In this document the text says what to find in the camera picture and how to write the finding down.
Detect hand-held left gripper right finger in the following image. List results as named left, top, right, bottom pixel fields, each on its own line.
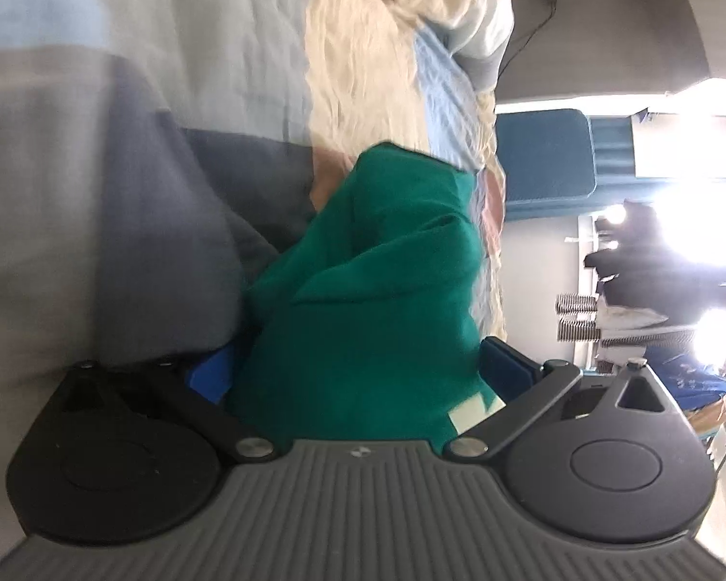
left=451, top=337, right=681, bottom=458

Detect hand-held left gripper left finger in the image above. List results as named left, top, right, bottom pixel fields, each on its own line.
left=60, top=344, right=274, bottom=464

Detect green sweatshirt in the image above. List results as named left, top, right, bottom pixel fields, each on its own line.
left=227, top=142, right=506, bottom=455

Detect person in dark clothes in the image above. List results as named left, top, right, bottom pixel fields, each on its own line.
left=584, top=199, right=726, bottom=316

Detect striped hanging garment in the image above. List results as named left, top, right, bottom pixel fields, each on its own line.
left=555, top=293, right=691, bottom=349

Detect grey hanging garment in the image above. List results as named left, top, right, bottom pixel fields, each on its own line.
left=599, top=306, right=669, bottom=331

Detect blue hanging garment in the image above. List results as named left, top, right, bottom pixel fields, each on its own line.
left=644, top=342, right=726, bottom=413

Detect blue chair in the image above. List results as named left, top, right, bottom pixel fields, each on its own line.
left=495, top=107, right=601, bottom=205

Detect blue curtain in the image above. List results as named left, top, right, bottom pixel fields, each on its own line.
left=587, top=118, right=703, bottom=219

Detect patchwork quilt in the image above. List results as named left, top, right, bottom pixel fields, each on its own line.
left=0, top=0, right=516, bottom=564

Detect black cable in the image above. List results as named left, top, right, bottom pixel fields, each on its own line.
left=497, top=0, right=558, bottom=82

